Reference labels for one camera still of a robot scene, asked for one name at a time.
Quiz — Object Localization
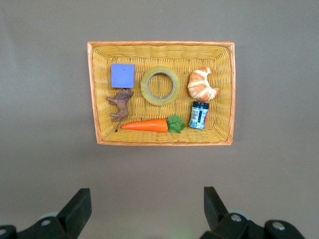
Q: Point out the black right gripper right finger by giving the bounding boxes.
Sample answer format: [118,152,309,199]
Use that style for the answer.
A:
[200,186,306,239]

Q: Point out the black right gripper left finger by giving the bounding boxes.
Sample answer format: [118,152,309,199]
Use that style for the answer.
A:
[0,188,92,239]

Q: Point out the clear packing tape roll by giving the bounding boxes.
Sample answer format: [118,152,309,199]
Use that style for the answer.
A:
[140,66,181,107]

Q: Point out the small jar black lid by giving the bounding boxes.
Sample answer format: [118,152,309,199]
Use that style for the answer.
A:
[188,101,210,130]

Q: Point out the orange toy carrot green leaves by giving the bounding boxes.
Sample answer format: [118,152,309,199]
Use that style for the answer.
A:
[121,114,186,134]

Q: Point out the brown toy lion figure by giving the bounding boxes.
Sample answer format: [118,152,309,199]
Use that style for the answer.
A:
[106,88,135,132]

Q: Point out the toy croissant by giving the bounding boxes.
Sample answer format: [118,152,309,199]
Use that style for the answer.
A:
[187,67,221,103]

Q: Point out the blue square foam block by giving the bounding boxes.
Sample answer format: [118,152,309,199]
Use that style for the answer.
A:
[111,63,136,89]

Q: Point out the yellow wicker basket orange rim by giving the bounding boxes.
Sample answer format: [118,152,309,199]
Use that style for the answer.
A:
[87,41,236,147]

